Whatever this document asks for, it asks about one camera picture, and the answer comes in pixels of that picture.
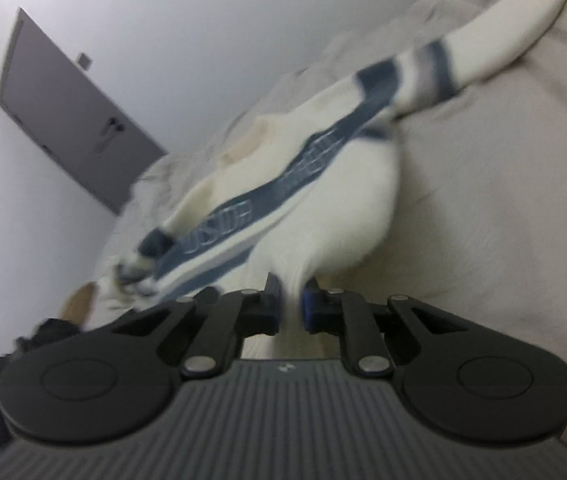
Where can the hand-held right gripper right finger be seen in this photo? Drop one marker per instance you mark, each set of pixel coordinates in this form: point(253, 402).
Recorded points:
point(311, 307)

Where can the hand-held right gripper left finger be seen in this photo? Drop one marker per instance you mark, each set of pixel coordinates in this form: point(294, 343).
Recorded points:
point(271, 305)

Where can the grey door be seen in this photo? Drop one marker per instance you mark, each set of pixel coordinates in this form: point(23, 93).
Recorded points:
point(73, 120)

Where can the grey wall switch plate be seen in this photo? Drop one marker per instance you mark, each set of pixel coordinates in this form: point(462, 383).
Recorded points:
point(84, 60)

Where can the dark cloth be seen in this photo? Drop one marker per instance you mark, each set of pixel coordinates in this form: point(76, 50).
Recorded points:
point(50, 335)

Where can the grey bed blanket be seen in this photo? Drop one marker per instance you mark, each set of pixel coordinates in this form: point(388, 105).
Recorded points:
point(488, 185)

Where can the white blue-striped sweater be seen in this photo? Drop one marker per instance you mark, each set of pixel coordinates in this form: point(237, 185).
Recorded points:
point(343, 200)

